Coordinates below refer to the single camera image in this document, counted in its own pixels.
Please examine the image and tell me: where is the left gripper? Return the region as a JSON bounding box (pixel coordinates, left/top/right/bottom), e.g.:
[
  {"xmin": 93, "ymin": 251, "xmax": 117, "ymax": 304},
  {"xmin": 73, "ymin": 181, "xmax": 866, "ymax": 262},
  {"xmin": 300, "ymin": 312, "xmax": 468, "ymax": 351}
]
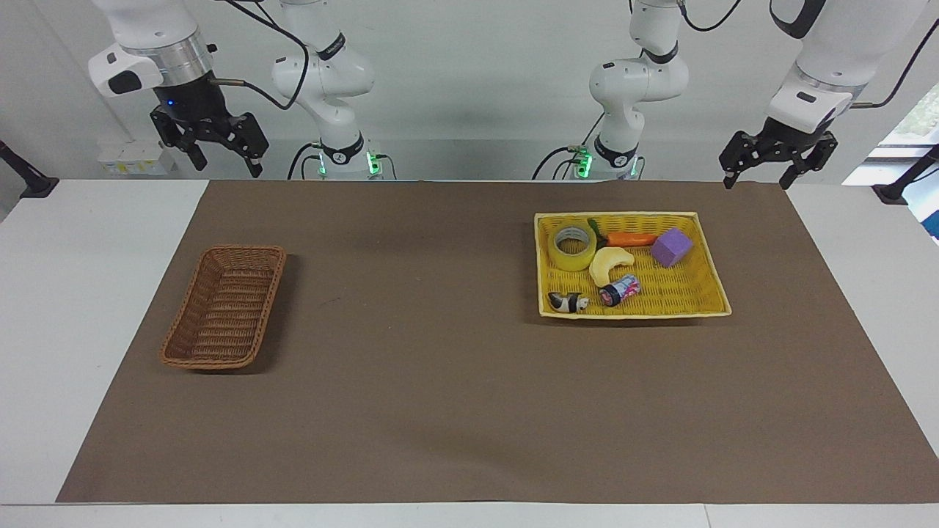
[{"xmin": 718, "ymin": 115, "xmax": 839, "ymax": 191}]

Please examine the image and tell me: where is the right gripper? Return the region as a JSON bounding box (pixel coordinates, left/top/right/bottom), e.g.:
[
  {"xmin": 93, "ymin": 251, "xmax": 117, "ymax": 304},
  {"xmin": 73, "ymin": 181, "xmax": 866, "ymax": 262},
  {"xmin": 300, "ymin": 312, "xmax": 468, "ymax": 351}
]
[{"xmin": 150, "ymin": 72, "xmax": 269, "ymax": 179}]

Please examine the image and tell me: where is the yellow woven basket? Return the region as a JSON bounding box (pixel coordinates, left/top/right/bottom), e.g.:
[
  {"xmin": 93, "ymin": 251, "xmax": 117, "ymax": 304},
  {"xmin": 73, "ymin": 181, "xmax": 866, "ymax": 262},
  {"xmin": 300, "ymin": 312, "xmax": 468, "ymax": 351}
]
[{"xmin": 533, "ymin": 211, "xmax": 734, "ymax": 320}]

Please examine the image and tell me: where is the brown wicker basket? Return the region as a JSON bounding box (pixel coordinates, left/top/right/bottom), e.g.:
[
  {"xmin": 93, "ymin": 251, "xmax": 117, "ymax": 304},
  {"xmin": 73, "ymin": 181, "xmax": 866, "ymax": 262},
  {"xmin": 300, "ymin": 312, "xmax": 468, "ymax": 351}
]
[{"xmin": 160, "ymin": 244, "xmax": 288, "ymax": 371}]

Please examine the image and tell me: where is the yellow tape roll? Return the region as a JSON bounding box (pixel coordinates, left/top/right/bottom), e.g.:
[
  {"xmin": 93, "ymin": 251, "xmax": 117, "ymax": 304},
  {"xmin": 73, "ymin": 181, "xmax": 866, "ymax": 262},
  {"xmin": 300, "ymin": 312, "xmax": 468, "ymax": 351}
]
[{"xmin": 551, "ymin": 218, "xmax": 599, "ymax": 273}]

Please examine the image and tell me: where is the black stand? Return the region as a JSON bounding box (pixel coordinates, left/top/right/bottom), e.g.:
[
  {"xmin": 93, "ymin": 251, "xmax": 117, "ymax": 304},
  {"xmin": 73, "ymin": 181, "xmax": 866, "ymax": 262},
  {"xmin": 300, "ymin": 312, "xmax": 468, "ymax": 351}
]
[
  {"xmin": 0, "ymin": 139, "xmax": 60, "ymax": 199},
  {"xmin": 872, "ymin": 143, "xmax": 939, "ymax": 205}
]

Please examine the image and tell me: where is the purple cube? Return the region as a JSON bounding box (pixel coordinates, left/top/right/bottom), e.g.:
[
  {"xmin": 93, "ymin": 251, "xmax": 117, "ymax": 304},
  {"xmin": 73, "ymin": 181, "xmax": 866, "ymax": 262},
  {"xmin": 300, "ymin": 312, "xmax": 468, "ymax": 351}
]
[{"xmin": 650, "ymin": 227, "xmax": 695, "ymax": 269}]

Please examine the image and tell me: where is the orange toy carrot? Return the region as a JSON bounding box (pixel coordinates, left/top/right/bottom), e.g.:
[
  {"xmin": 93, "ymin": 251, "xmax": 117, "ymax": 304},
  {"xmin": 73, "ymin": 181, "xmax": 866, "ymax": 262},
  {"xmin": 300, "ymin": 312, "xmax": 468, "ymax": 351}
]
[{"xmin": 586, "ymin": 217, "xmax": 660, "ymax": 249}]

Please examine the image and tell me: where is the pale yellow toy banana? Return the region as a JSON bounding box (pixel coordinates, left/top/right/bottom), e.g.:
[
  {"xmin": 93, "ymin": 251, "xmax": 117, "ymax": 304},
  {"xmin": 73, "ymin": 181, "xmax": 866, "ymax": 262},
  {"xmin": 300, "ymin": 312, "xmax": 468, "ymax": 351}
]
[{"xmin": 588, "ymin": 246, "xmax": 637, "ymax": 289}]

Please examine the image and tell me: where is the small printed can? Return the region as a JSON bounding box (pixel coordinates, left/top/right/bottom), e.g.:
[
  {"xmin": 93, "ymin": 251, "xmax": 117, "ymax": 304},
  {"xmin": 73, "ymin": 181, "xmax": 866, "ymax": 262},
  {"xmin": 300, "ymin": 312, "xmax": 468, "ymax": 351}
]
[{"xmin": 598, "ymin": 274, "xmax": 642, "ymax": 308}]

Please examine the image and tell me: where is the black and white animal figure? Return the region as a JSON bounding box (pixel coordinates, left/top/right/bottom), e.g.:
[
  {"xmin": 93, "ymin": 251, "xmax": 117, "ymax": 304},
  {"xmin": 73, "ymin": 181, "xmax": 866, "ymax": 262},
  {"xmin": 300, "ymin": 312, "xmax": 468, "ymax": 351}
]
[{"xmin": 547, "ymin": 290, "xmax": 591, "ymax": 315}]

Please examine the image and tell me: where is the black cable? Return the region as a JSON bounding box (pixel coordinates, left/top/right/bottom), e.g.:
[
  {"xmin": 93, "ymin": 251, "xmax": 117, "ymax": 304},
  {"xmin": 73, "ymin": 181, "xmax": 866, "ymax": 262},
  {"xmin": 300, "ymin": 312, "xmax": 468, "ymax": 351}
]
[
  {"xmin": 850, "ymin": 19, "xmax": 939, "ymax": 110},
  {"xmin": 678, "ymin": 0, "xmax": 743, "ymax": 33},
  {"xmin": 211, "ymin": 0, "xmax": 311, "ymax": 112},
  {"xmin": 287, "ymin": 141, "xmax": 324, "ymax": 181},
  {"xmin": 531, "ymin": 144, "xmax": 589, "ymax": 181}
]

